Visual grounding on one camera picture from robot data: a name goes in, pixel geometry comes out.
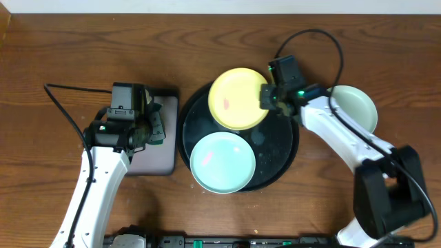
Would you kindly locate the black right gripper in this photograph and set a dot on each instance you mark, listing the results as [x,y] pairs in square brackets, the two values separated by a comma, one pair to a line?
[266,91]

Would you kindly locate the green sponge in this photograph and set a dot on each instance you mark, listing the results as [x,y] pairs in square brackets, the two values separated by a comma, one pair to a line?
[157,130]

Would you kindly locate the yellow plate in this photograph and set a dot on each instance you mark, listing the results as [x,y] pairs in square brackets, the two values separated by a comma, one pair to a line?
[234,99]

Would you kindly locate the mint green plate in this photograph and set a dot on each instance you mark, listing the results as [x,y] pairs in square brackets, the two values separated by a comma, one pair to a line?
[222,162]
[358,105]

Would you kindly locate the mint green plate front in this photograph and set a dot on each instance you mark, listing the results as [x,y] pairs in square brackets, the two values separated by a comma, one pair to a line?
[222,162]

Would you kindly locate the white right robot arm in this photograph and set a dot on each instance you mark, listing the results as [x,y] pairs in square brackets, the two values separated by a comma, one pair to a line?
[389,191]

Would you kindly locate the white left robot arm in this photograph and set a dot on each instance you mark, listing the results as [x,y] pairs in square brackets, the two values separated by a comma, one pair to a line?
[109,147]

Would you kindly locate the grey rectangular tray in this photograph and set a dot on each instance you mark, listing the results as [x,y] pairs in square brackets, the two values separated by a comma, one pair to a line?
[158,157]

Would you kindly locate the round black tray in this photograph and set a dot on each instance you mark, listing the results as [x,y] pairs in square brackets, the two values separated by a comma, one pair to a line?
[274,140]

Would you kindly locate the black rail with green clips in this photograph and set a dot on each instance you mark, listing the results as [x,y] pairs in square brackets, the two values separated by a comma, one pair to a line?
[134,236]

